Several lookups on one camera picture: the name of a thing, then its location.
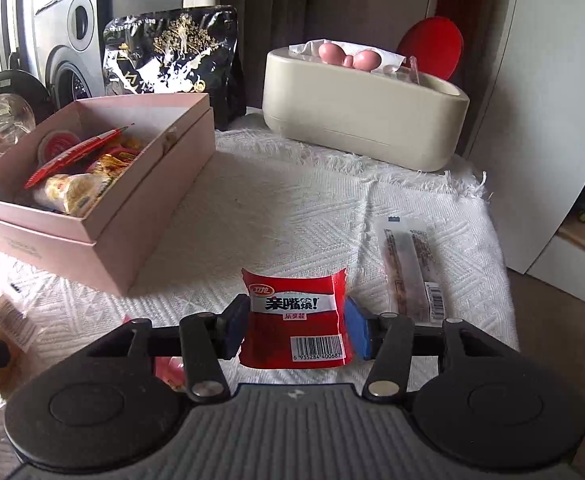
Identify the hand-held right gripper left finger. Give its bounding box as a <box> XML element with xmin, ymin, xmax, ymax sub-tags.
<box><xmin>87</xmin><ymin>294</ymin><xmax>250</xmax><ymax>403</ymax></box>

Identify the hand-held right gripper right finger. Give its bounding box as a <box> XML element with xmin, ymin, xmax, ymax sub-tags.
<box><xmin>343</xmin><ymin>296</ymin><xmax>510</xmax><ymax>401</ymax></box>

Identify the red snack packet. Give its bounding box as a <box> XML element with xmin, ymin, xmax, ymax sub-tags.
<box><xmin>240</xmin><ymin>267</ymin><xmax>354</xmax><ymax>368</ymax></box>

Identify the pink cardboard box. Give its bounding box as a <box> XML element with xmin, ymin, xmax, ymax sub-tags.
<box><xmin>0</xmin><ymin>92</ymin><xmax>216</xmax><ymax>297</ymax></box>

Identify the long clear snack packet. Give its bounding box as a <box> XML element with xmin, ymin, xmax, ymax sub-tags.
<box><xmin>375</xmin><ymin>216</ymin><xmax>447</xmax><ymax>323</ymax></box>

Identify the pink snack packet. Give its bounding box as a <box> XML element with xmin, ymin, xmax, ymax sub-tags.
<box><xmin>153</xmin><ymin>355</ymin><xmax>189</xmax><ymax>391</ymax></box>

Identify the white woven cloth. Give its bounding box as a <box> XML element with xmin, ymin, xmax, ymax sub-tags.
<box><xmin>0</xmin><ymin>129</ymin><xmax>520</xmax><ymax>461</ymax></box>

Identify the orange gold snack packet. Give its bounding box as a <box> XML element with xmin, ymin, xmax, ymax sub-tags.
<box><xmin>90</xmin><ymin>136</ymin><xmax>148</xmax><ymax>183</ymax></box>

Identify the beige tissue box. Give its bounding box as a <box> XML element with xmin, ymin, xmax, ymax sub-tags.
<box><xmin>262</xmin><ymin>47</ymin><xmax>469</xmax><ymax>172</ymax></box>

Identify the red pen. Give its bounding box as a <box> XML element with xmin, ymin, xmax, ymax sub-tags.
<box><xmin>25</xmin><ymin>124</ymin><xmax>137</xmax><ymax>190</ymax></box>

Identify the round red jelly cup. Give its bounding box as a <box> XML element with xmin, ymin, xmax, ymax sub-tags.
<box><xmin>37</xmin><ymin>129</ymin><xmax>82</xmax><ymax>163</ymax></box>

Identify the round black-rimmed glass lid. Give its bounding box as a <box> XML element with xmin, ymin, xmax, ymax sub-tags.
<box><xmin>0</xmin><ymin>71</ymin><xmax>53</xmax><ymax>176</ymax></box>

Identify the pink bow-shaped ornament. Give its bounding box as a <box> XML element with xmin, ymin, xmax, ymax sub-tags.
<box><xmin>319</xmin><ymin>42</ymin><xmax>384</xmax><ymax>71</ymax></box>

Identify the white cabinet door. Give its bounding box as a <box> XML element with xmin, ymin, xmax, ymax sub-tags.
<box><xmin>465</xmin><ymin>0</ymin><xmax>585</xmax><ymax>321</ymax></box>

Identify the white paper tissue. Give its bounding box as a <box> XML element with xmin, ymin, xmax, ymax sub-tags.
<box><xmin>288</xmin><ymin>38</ymin><xmax>405</xmax><ymax>73</ymax></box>

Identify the round red lid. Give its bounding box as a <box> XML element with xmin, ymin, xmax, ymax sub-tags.
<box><xmin>397</xmin><ymin>16</ymin><xmax>464</xmax><ymax>82</ymax></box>

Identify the black gold foil bag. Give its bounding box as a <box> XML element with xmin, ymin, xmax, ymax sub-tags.
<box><xmin>102</xmin><ymin>5</ymin><xmax>247</xmax><ymax>131</ymax></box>

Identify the grey washing machine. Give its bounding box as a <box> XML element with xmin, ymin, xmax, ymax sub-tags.
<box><xmin>10</xmin><ymin>0</ymin><xmax>113</xmax><ymax>103</ymax></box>

